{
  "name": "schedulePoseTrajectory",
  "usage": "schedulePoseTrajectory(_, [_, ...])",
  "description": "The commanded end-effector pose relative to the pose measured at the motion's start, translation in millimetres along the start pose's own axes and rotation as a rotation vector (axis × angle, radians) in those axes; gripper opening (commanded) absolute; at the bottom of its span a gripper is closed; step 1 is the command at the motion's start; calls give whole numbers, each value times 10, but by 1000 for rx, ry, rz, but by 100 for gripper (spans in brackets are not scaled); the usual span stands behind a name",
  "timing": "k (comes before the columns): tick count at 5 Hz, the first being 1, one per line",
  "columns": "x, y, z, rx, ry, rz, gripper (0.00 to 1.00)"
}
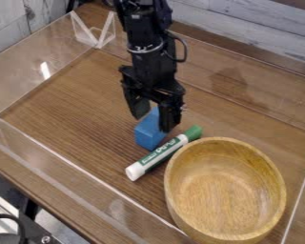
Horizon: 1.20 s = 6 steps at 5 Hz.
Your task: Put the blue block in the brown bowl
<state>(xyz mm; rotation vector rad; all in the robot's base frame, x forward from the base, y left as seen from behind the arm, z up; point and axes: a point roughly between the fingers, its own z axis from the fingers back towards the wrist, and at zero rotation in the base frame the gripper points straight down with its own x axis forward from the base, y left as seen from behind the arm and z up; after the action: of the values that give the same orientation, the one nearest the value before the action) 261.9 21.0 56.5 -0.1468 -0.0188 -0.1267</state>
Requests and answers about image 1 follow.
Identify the clear acrylic front wall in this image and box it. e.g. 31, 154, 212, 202
0, 118, 191, 244

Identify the black metal stand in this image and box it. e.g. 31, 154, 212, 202
19, 198, 64, 244

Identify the clear acrylic triangular bracket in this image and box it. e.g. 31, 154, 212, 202
69, 11, 116, 50

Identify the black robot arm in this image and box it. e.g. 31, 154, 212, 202
114, 0, 188, 132

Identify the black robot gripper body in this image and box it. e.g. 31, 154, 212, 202
120, 47, 186, 105

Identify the green and white marker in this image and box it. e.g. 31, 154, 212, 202
126, 125, 203, 181

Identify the brown wooden bowl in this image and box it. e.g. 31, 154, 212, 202
164, 137, 288, 244

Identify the black cable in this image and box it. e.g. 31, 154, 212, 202
0, 213, 36, 244

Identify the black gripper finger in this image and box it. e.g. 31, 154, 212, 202
159, 95, 184, 132
124, 86, 151, 120

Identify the blue rectangular block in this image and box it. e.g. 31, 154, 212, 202
135, 107, 167, 151

